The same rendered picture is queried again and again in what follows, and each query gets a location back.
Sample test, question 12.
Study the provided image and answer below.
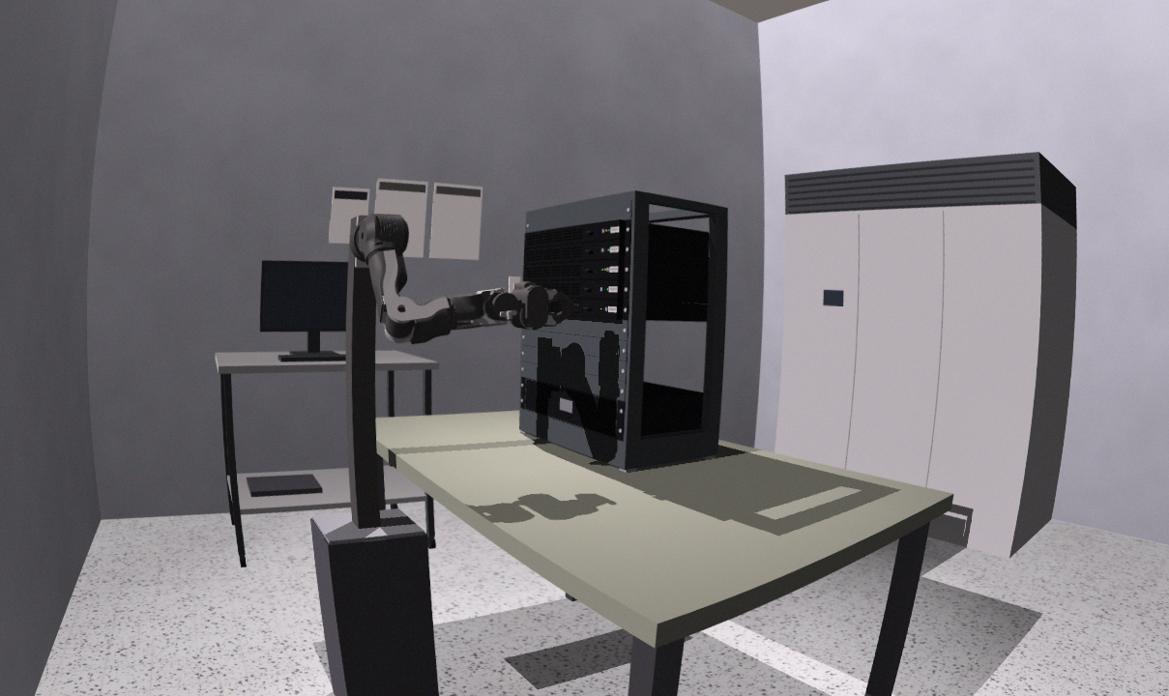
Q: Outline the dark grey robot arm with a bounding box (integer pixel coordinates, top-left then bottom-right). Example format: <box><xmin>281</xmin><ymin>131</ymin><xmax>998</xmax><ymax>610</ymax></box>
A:
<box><xmin>350</xmin><ymin>214</ymin><xmax>519</xmax><ymax>344</ymax></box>

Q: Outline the black server rack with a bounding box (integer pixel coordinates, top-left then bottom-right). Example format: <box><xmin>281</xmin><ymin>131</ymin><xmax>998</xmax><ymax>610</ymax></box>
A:
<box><xmin>519</xmin><ymin>189</ymin><xmax>728</xmax><ymax>473</ymax></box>

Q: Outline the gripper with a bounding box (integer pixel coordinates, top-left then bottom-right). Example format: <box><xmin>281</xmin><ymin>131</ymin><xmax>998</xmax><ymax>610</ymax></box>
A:
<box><xmin>510</xmin><ymin>281</ymin><xmax>579</xmax><ymax>330</ymax></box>

